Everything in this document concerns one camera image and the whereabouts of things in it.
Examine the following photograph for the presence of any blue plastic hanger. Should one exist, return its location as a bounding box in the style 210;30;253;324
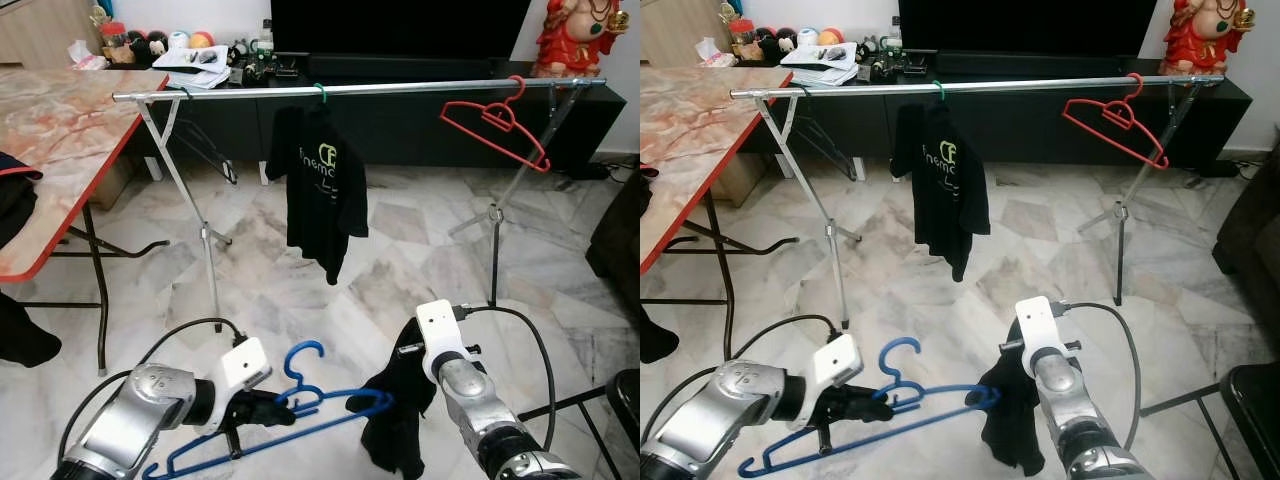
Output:
142;341;394;480
738;337;1001;479

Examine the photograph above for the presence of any pink tissue box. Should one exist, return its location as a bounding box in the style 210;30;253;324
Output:
695;38;736;69
68;40;109;71

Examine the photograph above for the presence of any light wooden cabinet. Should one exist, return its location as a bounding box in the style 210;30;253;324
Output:
0;0;106;69
640;0;731;67

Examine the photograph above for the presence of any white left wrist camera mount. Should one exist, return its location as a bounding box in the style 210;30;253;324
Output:
208;337;273;421
795;333;864;416

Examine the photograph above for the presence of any red and gold statue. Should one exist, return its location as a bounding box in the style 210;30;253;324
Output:
1160;0;1256;76
535;0;626;79

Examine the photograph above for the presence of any black T-shirt with green print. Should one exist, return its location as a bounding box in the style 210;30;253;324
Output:
265;103;369;286
890;100;991;283

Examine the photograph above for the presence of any thin black wire hanger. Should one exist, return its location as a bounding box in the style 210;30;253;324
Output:
795;88;859;183
175;88;239;186

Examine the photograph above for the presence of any plain black garment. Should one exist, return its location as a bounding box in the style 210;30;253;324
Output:
347;345;438;479
965;345;1046;476

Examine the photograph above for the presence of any dark brown sofa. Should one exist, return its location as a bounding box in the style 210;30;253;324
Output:
585;175;640;301
1212;150;1280;306

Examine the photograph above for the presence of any large black flat television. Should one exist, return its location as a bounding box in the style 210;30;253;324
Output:
897;0;1159;56
270;0;533;58

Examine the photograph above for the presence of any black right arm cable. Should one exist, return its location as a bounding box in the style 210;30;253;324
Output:
1055;302;1143;451
455;303;556;451

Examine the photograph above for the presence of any stack of white papers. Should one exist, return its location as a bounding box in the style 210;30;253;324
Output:
780;43;861;88
150;45;231;91

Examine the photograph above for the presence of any silver metal clothes rack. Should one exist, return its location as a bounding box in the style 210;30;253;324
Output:
730;73;1226;331
112;76;608;321

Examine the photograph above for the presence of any long black soundbar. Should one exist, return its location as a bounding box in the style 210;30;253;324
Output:
930;52;1126;79
305;55;501;81

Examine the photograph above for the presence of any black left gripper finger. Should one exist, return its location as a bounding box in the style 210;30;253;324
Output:
858;388;898;423
262;390;299;427

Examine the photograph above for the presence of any red plastic hanger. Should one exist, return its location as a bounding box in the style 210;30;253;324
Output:
1062;73;1171;171
440;76;551;173

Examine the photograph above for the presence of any marble table with red edge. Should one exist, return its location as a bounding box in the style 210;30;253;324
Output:
640;67;791;361
0;67;171;376

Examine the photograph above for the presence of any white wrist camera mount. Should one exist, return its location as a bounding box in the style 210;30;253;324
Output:
415;299;473;386
208;337;273;421
1015;296;1069;379
795;333;864;416

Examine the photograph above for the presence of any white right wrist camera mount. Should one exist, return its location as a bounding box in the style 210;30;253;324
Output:
415;299;473;386
1015;296;1069;379

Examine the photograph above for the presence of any long black TV console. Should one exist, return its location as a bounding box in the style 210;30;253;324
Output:
120;60;629;169
745;58;1253;166

